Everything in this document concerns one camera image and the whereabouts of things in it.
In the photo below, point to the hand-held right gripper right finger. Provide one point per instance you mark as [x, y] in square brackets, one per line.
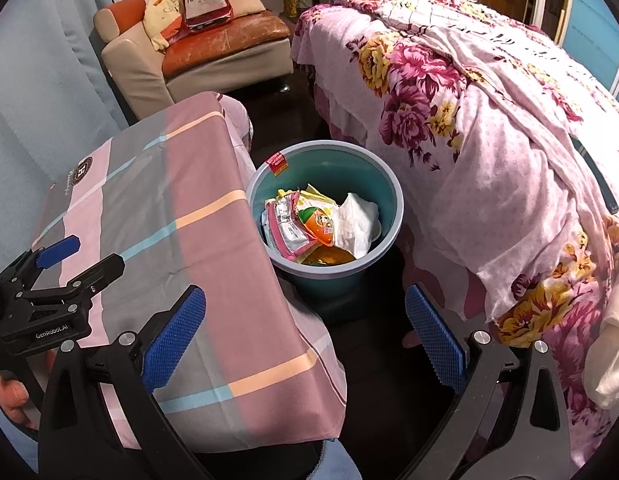
[434, 335]

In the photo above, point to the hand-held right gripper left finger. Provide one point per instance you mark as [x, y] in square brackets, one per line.
[174, 340]

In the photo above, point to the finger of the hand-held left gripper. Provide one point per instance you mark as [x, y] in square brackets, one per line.
[104, 267]
[59, 249]

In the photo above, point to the white tissue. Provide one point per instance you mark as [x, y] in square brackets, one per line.
[357, 225]

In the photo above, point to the orange green snack packet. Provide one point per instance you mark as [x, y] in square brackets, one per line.
[317, 222]

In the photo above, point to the teal plastic bin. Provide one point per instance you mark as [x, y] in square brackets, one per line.
[339, 170]

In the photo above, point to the cream snack wrapper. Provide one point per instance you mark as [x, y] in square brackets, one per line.
[302, 195]

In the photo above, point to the person's left hand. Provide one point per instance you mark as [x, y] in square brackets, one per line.
[12, 400]

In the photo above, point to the person's blue trousers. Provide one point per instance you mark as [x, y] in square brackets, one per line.
[339, 462]

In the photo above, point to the light blue curtain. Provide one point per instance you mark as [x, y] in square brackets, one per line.
[39, 85]

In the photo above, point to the cream pillow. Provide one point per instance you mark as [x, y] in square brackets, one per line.
[609, 360]

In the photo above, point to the beige orange sofa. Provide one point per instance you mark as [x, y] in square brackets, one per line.
[139, 75]

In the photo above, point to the pink floral bedsheet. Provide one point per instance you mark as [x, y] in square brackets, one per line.
[489, 135]

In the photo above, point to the yellow cushion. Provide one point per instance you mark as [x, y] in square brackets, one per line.
[162, 17]

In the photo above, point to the red Hennessy bag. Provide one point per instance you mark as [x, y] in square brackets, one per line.
[207, 2]

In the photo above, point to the white slatted rack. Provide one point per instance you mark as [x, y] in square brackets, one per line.
[537, 7]

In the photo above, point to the blue panel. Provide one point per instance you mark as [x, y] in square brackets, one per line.
[594, 25]

